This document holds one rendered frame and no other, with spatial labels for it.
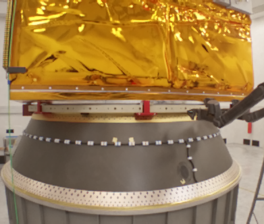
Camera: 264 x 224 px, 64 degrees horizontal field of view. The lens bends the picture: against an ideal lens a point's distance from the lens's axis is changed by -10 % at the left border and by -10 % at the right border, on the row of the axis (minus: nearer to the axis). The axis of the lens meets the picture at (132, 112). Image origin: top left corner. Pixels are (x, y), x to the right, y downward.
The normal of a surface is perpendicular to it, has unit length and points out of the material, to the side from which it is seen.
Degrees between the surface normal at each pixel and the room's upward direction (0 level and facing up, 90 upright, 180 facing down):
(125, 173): 62
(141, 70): 88
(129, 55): 87
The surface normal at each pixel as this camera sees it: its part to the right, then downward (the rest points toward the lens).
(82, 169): -0.17, -0.44
